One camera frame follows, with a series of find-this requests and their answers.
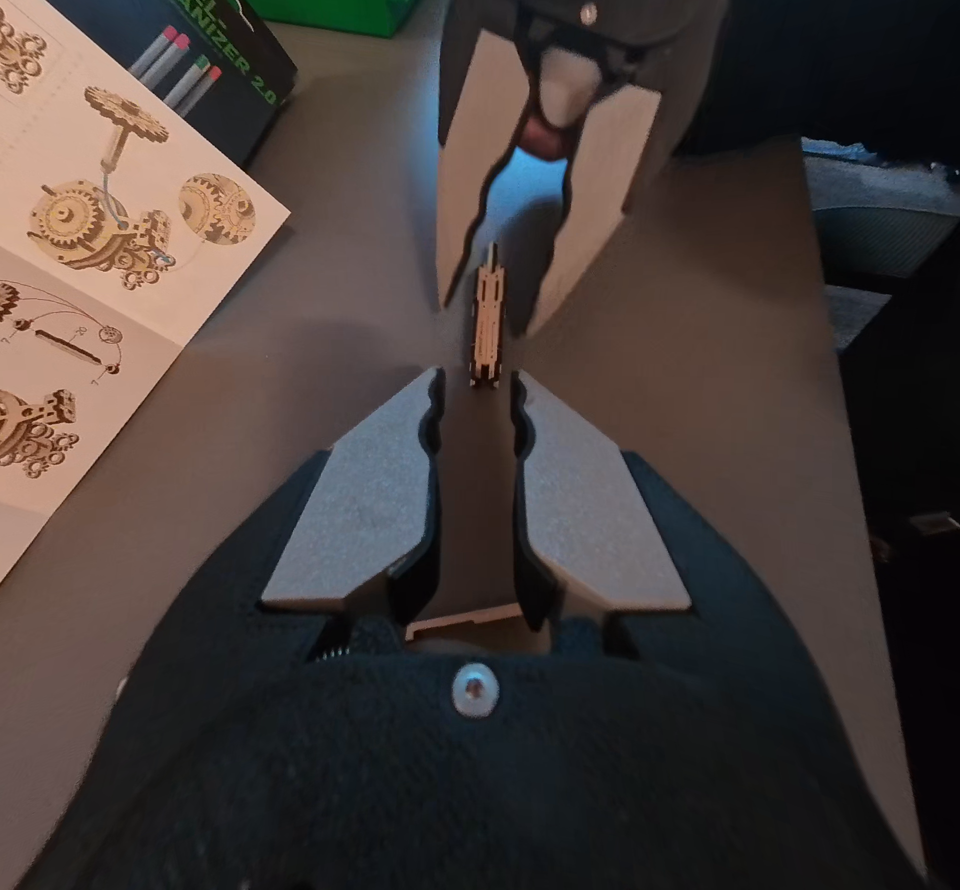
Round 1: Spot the illustrated instruction sheet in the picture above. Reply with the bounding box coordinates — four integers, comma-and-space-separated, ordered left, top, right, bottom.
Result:
0, 0, 291, 584

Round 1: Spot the wooden model part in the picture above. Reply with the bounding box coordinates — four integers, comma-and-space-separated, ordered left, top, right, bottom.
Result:
468, 244, 507, 389

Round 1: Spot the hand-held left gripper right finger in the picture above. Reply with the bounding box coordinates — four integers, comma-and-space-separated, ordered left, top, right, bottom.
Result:
510, 369, 693, 634

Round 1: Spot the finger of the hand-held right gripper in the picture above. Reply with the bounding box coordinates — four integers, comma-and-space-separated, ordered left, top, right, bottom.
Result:
437, 26, 538, 308
523, 76, 663, 338

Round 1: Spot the black product package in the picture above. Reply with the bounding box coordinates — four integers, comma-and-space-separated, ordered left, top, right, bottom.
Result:
33, 0, 299, 167

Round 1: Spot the person's right hand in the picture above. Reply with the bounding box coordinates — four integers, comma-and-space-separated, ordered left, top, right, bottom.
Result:
521, 114, 575, 160

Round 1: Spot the grey mesh office chair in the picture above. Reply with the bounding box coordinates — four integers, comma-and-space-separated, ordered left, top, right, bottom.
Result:
802, 155, 960, 351

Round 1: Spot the person's right forearm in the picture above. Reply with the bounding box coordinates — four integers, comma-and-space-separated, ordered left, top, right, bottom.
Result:
675, 0, 960, 160

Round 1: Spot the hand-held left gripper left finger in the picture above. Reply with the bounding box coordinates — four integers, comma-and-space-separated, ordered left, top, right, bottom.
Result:
260, 365, 445, 625

